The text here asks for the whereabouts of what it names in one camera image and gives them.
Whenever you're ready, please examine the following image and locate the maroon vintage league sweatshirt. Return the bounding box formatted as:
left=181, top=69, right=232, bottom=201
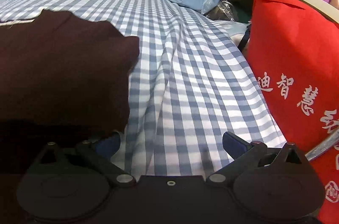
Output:
left=1, top=10, right=140, bottom=146

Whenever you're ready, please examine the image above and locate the clear plastic bag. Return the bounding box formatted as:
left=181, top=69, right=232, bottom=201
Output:
left=205, top=0, right=238, bottom=22

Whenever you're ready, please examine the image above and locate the red fabric bag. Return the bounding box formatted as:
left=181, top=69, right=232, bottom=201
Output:
left=246, top=0, right=339, bottom=224

